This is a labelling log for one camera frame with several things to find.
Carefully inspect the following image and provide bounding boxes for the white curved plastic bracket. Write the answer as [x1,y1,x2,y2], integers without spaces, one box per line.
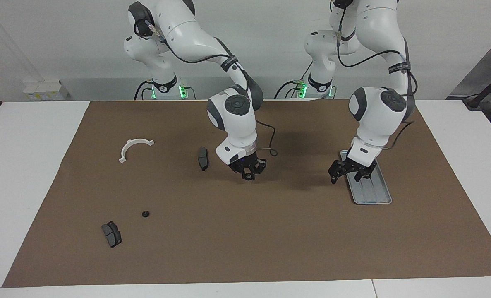
[119,139,155,163]

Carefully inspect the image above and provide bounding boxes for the brown table mat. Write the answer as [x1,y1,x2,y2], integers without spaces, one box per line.
[2,99,491,288]

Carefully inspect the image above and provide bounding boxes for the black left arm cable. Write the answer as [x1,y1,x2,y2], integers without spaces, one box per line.
[335,0,417,149]

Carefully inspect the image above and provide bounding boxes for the white power adapter boxes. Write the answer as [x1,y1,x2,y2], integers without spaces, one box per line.
[23,80,70,101]

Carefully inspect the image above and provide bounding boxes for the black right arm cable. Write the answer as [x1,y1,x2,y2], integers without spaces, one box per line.
[134,19,279,158]

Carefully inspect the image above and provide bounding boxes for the black base cable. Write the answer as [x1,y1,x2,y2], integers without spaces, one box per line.
[134,80,155,101]
[274,61,314,100]

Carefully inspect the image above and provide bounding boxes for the silver metal tray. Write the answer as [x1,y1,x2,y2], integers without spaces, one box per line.
[340,150,393,205]

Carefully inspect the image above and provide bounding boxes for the long dark grey brake pad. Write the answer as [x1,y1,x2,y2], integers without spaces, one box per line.
[198,146,210,171]

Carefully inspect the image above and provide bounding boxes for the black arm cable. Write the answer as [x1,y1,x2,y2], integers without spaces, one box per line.
[335,0,417,149]
[134,19,279,158]

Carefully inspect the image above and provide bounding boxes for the black stand pole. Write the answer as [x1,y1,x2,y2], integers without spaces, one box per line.
[462,66,491,110]

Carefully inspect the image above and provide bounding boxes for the short dark grey brake pad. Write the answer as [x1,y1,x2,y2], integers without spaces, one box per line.
[101,221,122,249]

